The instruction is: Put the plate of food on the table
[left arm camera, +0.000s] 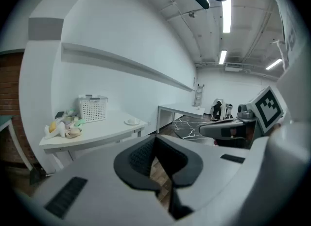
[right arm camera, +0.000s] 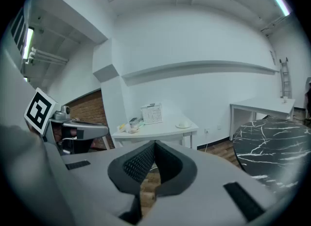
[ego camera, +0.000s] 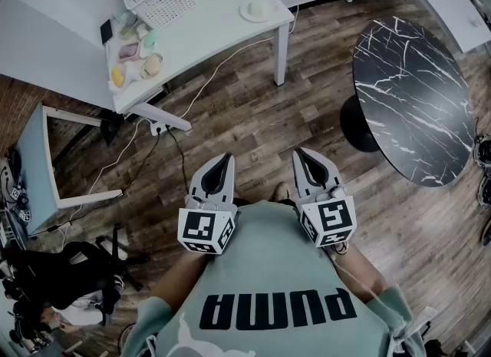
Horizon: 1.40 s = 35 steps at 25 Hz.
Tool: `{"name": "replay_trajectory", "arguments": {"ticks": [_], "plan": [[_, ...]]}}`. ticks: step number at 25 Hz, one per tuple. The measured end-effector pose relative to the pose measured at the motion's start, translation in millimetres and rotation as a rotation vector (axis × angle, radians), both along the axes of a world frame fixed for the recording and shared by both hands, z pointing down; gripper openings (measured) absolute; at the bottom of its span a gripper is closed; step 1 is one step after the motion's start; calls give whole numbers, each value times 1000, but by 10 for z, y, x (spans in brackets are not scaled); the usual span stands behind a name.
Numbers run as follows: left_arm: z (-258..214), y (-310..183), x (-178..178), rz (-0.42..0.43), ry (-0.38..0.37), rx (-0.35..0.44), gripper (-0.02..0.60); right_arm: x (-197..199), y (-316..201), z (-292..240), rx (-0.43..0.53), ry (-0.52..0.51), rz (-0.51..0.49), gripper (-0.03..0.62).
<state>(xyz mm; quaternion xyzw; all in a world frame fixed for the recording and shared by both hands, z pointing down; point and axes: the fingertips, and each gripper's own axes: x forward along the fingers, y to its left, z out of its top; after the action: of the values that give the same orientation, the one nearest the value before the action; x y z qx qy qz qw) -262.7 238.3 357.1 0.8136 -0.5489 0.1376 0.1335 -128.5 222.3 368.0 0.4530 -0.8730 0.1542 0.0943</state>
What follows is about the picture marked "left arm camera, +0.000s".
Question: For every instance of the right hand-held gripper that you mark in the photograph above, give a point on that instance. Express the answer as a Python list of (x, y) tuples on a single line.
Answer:
[(267, 108)]

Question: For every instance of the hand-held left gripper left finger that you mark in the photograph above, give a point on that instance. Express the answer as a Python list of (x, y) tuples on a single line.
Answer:
[(97, 183)]

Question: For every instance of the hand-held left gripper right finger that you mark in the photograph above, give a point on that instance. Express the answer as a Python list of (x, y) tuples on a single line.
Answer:
[(213, 169)]

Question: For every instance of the white lump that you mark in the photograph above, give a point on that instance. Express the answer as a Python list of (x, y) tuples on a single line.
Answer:
[(131, 120)]

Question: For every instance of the white round plate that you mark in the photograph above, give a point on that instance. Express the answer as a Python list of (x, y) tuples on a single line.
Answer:
[(137, 122)]

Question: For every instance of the round black marble table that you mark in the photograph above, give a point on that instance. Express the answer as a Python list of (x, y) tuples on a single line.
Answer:
[(187, 125)]

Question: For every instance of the white robot machine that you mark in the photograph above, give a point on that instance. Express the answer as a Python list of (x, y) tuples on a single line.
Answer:
[(218, 108)]

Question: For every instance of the grey folding ladder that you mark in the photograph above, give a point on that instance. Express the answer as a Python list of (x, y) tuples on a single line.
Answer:
[(199, 95)]

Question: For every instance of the pile of toys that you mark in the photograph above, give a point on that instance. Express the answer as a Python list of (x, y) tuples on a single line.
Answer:
[(60, 130)]

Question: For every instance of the white air conditioner unit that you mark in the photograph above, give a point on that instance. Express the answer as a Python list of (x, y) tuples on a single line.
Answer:
[(233, 67)]

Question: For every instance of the yellow toy food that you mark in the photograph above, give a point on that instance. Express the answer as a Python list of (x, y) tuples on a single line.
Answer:
[(52, 126)]

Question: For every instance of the white perforated basket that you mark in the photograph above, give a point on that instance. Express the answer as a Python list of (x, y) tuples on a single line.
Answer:
[(93, 109)]

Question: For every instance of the ceiling light strip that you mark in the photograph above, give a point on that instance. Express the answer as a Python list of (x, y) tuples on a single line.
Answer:
[(226, 13), (273, 64), (222, 56)]

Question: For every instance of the person's light green sweatshirt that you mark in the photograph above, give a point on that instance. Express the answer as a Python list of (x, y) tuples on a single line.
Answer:
[(291, 171)]

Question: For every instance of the black phone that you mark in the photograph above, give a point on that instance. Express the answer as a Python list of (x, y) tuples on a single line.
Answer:
[(59, 114)]

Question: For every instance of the green-topped table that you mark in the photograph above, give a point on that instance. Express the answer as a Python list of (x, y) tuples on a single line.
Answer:
[(5, 120)]

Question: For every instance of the white wall shelf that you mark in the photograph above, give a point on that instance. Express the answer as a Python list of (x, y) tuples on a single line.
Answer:
[(109, 57)]

